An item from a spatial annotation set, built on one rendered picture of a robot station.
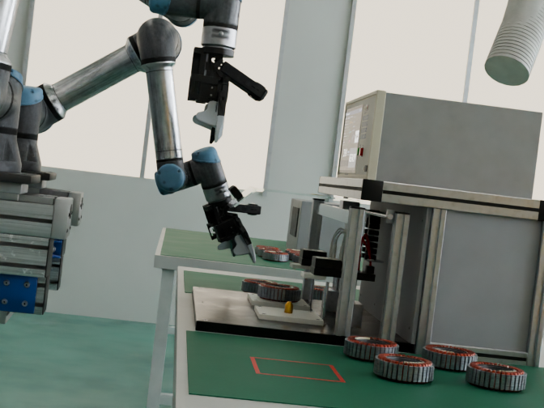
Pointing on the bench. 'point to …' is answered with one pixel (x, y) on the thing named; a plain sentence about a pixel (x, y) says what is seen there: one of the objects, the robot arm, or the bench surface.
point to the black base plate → (231, 319)
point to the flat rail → (333, 212)
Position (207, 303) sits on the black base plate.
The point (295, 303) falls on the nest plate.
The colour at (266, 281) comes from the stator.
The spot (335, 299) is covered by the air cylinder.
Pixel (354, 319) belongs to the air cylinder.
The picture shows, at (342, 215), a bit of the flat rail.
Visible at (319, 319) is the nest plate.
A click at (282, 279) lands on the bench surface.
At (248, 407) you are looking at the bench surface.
